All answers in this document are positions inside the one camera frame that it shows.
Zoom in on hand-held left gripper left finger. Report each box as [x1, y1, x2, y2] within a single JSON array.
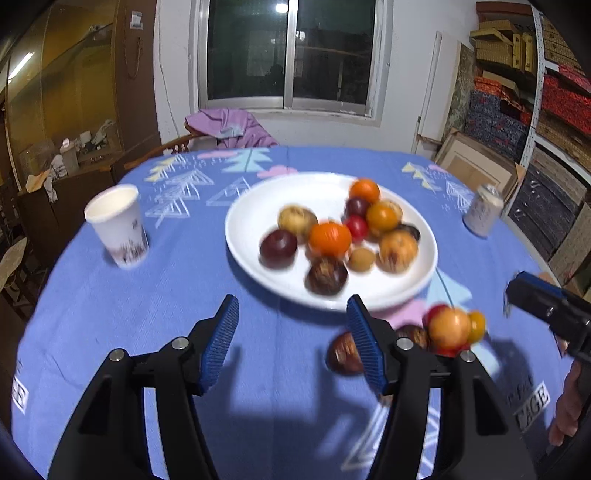
[[46, 294, 241, 480]]

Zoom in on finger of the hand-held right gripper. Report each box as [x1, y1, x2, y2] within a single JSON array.
[[515, 271, 566, 292], [505, 279, 591, 358]]

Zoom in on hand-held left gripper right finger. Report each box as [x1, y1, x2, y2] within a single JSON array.
[[346, 294, 539, 480]]

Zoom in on orange-yellow tomato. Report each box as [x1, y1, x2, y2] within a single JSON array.
[[366, 200, 403, 234], [467, 311, 487, 344]]

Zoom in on small tan apricot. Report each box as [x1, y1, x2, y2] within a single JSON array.
[[346, 246, 376, 273]]

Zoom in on red-yellow apple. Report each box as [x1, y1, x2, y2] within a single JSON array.
[[428, 307, 472, 349]]

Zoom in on large speckled persimmon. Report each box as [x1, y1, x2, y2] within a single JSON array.
[[379, 229, 419, 273]]

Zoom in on orange tangerine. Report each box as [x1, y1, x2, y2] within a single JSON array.
[[348, 178, 380, 204], [307, 222, 353, 258]]

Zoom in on tan round pear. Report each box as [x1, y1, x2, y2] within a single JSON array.
[[277, 205, 319, 244]]

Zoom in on white plate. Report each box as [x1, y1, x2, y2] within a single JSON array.
[[225, 172, 438, 312]]

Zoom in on person's right hand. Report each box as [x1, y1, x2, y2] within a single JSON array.
[[549, 357, 591, 446]]

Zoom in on blue printed tablecloth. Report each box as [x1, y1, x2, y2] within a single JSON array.
[[10, 145, 571, 480]]

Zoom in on silver drink can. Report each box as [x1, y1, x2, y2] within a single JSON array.
[[463, 184, 505, 238]]

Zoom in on large purple plum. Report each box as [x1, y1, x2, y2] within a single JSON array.
[[259, 229, 298, 269]]

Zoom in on white paper cup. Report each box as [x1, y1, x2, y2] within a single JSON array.
[[84, 185, 150, 269]]

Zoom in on white metal shelf rack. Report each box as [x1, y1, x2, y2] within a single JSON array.
[[515, 9, 548, 167]]

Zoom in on wooden chair with lattice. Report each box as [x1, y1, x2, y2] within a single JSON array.
[[124, 131, 204, 171]]

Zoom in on green marbled panel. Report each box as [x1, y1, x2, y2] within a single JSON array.
[[445, 44, 478, 134]]

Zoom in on white board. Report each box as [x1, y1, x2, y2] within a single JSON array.
[[413, 30, 462, 155]]

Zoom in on purple garment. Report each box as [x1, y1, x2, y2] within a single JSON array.
[[185, 107, 280, 151]]

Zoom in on chair with beige seat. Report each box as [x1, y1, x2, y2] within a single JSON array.
[[0, 233, 38, 315]]

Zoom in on crumpled white cloth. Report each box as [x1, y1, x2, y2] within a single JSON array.
[[25, 154, 63, 204]]

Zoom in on wooden glass cabinet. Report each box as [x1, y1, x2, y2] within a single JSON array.
[[0, 0, 162, 241]]

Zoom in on sliding glass window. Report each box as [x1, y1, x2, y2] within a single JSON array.
[[189, 0, 393, 127]]

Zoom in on wooden picture frame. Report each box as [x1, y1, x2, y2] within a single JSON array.
[[434, 129, 527, 208]]

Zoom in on hanging bead string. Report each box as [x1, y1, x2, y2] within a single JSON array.
[[124, 32, 145, 80]]

